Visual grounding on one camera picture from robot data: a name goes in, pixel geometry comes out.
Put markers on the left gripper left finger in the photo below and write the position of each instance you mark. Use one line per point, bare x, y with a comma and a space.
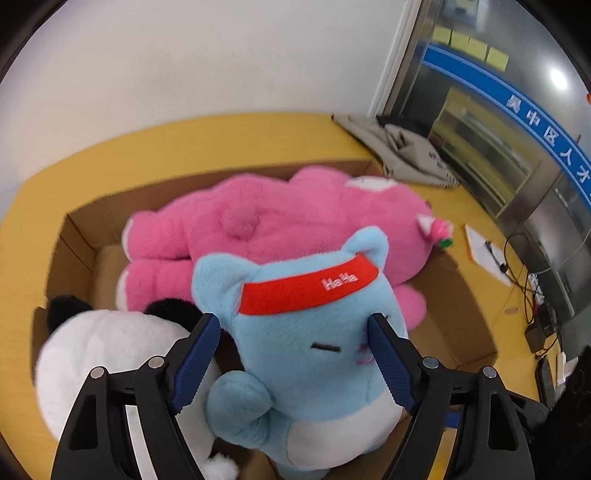
96, 442

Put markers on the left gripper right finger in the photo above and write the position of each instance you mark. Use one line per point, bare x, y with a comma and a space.
490, 421

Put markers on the white panda plush toy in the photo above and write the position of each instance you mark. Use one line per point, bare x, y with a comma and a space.
81, 338

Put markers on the blue plush cat toy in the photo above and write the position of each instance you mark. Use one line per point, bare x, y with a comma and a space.
309, 394

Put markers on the black power adapter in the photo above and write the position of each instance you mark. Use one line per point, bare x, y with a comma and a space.
537, 333

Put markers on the white orange paper envelope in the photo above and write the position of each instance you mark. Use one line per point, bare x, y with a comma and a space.
485, 254

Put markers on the blue door banner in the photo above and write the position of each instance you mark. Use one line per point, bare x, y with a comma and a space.
531, 117

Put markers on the pink bear plush toy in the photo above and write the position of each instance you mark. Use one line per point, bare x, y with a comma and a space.
265, 220

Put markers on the grey cloth bag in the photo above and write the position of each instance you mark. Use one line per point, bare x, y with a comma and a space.
405, 155

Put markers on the yellow sticky notes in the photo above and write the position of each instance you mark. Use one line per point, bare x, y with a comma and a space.
471, 46

